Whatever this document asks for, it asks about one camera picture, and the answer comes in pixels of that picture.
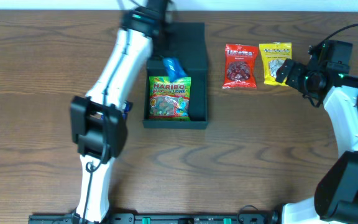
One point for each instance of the Haribo Worms Zourr bag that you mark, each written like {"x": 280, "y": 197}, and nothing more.
{"x": 169, "y": 100}

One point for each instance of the dark green open box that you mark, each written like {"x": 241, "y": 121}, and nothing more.
{"x": 186, "y": 42}

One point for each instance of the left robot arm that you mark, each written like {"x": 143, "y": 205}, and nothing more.
{"x": 98, "y": 120}

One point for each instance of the yellow Hacks candy bag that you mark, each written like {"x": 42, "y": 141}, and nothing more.
{"x": 273, "y": 57}

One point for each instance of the red Hacks candy bag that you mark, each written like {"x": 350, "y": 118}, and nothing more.
{"x": 239, "y": 66}

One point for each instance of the blue wafer snack wrapper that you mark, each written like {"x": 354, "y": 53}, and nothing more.
{"x": 173, "y": 69}

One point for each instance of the Dairy Milk chocolate bar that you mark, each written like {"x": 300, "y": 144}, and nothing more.
{"x": 126, "y": 108}

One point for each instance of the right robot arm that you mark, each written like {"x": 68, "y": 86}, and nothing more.
{"x": 336, "y": 196}

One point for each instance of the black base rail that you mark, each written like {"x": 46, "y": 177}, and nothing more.
{"x": 129, "y": 218}

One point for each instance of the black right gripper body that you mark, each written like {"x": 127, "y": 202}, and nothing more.
{"x": 289, "y": 72}

